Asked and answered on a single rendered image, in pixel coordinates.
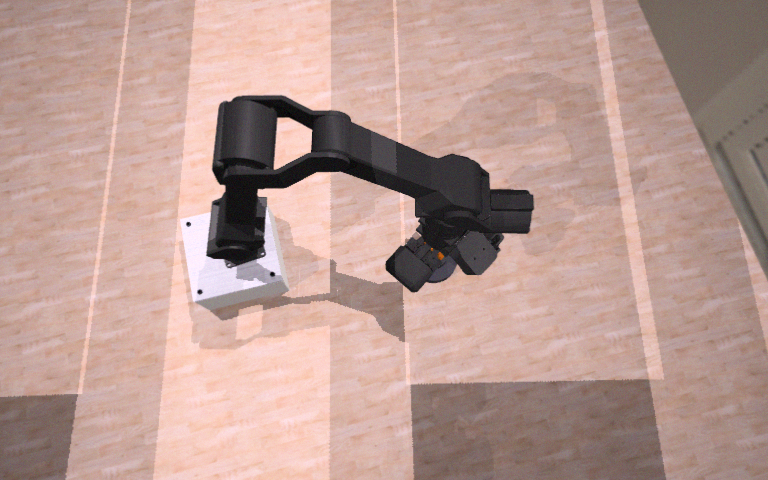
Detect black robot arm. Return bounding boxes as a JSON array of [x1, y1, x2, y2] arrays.
[[206, 94, 534, 275]]

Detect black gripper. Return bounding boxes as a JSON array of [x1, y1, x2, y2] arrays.
[[385, 218, 466, 292]]

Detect dark grey round pedestal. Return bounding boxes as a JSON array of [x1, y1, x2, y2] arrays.
[[427, 254, 457, 283]]

